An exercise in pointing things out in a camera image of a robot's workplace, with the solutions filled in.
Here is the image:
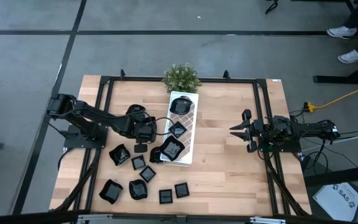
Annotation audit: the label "yellow extension cable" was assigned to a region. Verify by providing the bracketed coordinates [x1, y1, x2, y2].
[304, 81, 358, 113]

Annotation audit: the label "black horizontal beam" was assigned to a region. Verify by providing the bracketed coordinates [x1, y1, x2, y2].
[0, 208, 358, 224]

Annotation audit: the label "person's foot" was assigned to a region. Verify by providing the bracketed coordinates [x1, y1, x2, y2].
[337, 49, 358, 65]
[326, 26, 358, 40]

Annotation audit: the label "person's white sneakers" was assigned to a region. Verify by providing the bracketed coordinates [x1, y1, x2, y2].
[313, 0, 358, 85]

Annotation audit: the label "black small square plate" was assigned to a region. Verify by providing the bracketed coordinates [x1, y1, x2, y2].
[158, 189, 173, 205]
[168, 121, 188, 139]
[174, 182, 190, 199]
[131, 154, 147, 171]
[139, 165, 157, 184]

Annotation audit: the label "white printed paper sheet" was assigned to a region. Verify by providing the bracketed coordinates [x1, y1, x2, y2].
[311, 182, 358, 222]

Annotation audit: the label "small green potted plant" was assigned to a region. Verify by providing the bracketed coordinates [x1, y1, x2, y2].
[162, 62, 203, 95]

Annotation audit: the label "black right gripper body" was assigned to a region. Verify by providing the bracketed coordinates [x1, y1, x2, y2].
[242, 108, 264, 154]

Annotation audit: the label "white lattice shelf rack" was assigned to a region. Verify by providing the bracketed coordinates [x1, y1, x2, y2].
[159, 90, 200, 166]

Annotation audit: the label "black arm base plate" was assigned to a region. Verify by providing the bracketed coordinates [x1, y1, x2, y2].
[63, 124, 109, 150]
[256, 128, 301, 153]

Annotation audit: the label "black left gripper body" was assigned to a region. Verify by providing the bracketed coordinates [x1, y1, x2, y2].
[125, 113, 158, 154]

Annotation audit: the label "silver metal bracket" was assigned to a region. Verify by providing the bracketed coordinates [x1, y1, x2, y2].
[76, 213, 114, 224]
[249, 216, 287, 224]

